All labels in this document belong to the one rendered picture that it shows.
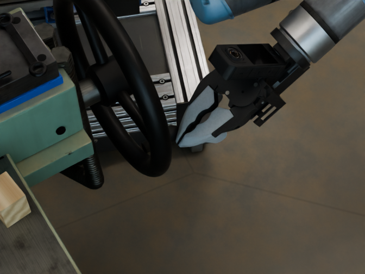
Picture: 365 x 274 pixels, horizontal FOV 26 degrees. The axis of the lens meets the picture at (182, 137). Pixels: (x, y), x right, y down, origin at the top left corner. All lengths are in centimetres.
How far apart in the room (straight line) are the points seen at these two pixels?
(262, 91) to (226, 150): 89
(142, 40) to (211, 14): 81
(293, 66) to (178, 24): 80
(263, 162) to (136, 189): 32
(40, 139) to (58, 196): 99
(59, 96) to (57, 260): 18
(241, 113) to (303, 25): 15
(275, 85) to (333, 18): 13
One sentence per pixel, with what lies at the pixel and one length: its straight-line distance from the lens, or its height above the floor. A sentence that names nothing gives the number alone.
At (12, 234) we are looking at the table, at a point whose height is 90.
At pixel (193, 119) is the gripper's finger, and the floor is 75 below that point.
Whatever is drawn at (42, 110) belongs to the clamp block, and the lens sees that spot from 89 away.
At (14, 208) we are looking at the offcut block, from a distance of 85.
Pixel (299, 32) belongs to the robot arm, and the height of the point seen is 85.
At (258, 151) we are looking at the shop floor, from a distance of 197.
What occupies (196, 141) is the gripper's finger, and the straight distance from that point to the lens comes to 110.
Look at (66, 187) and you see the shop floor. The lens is 193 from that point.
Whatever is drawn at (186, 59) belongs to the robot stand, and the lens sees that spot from 183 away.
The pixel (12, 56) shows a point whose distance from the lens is 87.
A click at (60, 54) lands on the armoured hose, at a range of 90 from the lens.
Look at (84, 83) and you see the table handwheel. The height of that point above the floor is 83.
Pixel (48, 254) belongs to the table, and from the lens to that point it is 85.
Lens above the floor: 167
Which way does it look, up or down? 58 degrees down
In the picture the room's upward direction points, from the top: straight up
